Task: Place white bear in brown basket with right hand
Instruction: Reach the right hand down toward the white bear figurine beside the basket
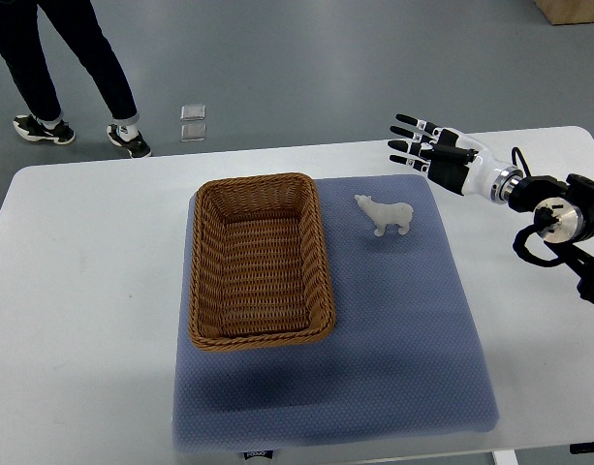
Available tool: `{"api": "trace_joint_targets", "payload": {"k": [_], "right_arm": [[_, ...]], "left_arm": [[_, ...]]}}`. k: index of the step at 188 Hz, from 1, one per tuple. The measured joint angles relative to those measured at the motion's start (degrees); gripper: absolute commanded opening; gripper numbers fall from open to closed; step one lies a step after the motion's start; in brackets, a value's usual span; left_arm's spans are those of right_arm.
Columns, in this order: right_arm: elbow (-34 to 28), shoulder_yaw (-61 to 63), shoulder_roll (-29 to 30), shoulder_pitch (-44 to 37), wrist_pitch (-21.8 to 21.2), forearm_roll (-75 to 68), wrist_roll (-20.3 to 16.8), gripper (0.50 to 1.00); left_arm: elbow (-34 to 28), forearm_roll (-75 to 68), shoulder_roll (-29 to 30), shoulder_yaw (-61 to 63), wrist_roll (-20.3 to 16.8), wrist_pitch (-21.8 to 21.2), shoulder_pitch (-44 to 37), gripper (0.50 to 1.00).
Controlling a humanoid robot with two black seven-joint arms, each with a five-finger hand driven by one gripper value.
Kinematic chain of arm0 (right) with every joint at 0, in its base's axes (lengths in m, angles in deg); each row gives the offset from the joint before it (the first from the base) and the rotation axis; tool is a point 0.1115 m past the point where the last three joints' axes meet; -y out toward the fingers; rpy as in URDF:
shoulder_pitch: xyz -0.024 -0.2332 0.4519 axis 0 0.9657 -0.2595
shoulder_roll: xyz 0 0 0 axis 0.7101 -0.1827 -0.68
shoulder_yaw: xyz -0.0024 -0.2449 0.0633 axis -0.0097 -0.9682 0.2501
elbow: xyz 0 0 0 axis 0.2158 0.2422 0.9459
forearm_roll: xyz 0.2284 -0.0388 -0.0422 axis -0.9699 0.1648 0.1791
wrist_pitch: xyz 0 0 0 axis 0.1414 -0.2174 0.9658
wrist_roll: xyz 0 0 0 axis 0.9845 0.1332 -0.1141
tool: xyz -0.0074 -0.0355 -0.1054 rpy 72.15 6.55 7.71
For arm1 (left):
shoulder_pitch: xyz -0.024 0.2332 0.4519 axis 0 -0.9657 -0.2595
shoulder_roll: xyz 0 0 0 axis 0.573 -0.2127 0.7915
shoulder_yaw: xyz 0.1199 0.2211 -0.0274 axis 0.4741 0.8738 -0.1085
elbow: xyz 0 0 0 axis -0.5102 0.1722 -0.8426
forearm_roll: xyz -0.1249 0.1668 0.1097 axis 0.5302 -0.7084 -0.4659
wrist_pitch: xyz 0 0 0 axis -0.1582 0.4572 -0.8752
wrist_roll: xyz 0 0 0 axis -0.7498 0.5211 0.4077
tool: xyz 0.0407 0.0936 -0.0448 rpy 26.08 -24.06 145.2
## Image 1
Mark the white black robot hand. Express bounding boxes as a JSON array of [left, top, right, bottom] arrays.
[[388, 113, 527, 204]]

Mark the white bear figurine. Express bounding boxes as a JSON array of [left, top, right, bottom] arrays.
[[354, 195, 414, 237]]

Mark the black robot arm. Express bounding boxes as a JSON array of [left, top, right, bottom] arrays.
[[502, 147, 594, 304]]

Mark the brown wicker basket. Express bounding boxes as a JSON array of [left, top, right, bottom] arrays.
[[189, 172, 336, 352]]

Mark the wooden box corner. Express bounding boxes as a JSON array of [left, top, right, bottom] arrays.
[[535, 0, 594, 25]]

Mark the blue quilted mat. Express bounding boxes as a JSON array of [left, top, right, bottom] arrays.
[[172, 174, 499, 454]]

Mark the upper metal floor plate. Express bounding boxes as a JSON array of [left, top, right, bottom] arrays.
[[180, 104, 205, 121]]

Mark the black table control panel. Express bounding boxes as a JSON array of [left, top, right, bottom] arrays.
[[569, 442, 594, 454]]

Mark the person in dark trousers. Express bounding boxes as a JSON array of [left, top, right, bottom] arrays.
[[0, 1, 153, 159]]

